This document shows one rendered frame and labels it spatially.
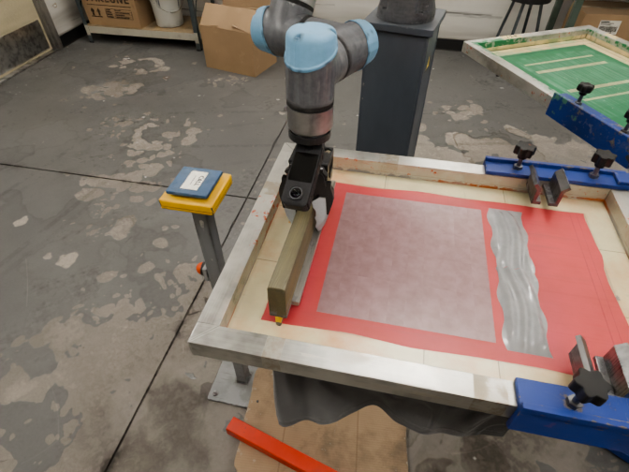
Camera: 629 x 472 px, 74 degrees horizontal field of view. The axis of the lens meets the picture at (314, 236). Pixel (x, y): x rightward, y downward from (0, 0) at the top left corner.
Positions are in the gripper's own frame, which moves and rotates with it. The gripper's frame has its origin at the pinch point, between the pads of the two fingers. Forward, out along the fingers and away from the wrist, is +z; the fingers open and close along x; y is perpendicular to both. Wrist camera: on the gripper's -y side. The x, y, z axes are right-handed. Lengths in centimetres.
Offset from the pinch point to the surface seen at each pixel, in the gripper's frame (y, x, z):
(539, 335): -13.5, -42.3, 3.7
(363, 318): -15.6, -13.7, 4.9
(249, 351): -27.7, 2.5, 1.8
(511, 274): -0.8, -39.4, 3.4
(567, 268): 4, -50, 4
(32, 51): 279, 324, 91
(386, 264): -2.3, -16.4, 4.6
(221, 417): 0, 31, 101
